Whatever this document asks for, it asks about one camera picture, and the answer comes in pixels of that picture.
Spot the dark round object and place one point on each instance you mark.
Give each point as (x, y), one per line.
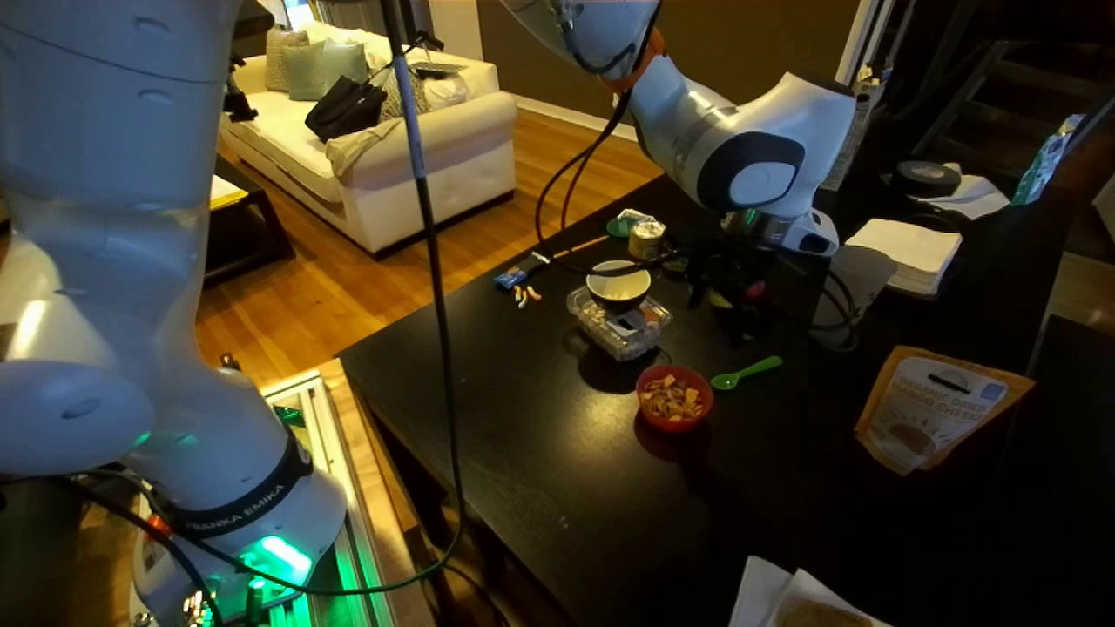
(925, 176)

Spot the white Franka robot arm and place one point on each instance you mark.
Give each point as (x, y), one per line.
(106, 176)

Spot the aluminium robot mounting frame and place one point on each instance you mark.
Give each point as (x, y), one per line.
(351, 490)

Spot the orange pencil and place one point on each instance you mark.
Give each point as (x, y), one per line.
(576, 250)

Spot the black item on sofa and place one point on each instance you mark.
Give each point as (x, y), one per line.
(348, 108)

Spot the dark coffee table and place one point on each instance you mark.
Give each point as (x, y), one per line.
(249, 238)

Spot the brown paper bag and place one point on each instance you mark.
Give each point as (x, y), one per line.
(935, 407)

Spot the white napkin under cookie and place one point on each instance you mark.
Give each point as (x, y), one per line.
(755, 594)

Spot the white bowl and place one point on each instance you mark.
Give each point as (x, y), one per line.
(617, 284)

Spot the white napkin stack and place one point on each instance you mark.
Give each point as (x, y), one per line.
(909, 251)

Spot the gummy worm candy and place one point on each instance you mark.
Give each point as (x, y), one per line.
(525, 299)
(535, 294)

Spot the orange red bowl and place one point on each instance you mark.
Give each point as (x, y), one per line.
(675, 401)

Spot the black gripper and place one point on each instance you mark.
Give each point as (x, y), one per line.
(732, 262)

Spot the dark wooden staircase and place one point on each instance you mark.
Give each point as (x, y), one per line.
(1011, 80)

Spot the light sofa cushion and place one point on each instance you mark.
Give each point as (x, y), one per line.
(316, 63)

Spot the grey plastic cup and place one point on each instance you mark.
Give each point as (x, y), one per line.
(840, 302)

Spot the cereal pieces heap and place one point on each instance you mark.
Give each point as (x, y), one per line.
(675, 399)

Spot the white sofa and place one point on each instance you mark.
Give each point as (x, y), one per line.
(386, 185)

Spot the crumpled white napkin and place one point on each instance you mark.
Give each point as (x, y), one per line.
(971, 198)

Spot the green round lid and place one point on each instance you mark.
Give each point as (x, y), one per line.
(621, 228)

